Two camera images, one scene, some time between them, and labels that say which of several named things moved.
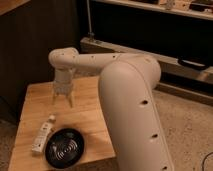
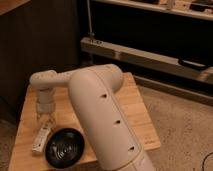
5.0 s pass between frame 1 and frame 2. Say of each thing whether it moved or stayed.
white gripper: moved
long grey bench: stayed
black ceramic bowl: stayed
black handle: stayed
